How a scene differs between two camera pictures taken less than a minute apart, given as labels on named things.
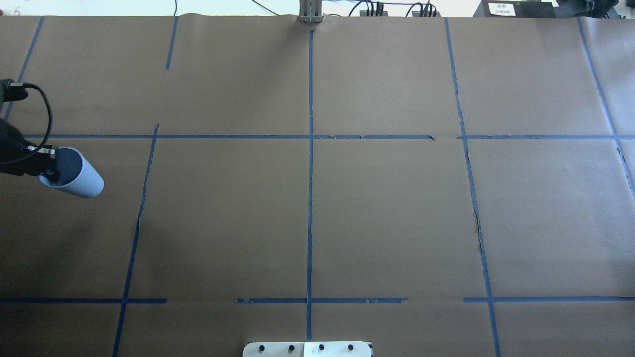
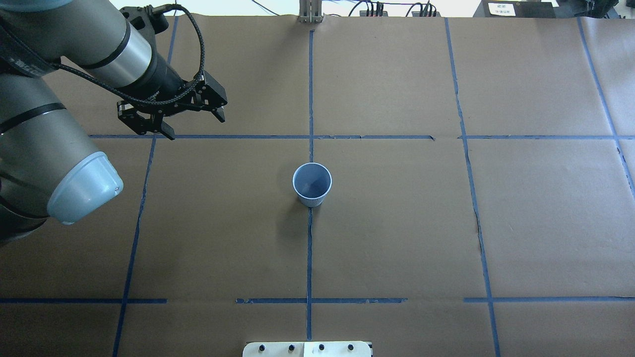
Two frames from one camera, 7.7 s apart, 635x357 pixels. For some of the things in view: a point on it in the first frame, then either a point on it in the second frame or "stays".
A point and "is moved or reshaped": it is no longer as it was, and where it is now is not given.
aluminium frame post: x=310 y=11 stays
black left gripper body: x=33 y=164 to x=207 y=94
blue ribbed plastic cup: x=74 y=173 is moved or reshaped
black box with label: x=498 y=9 stays
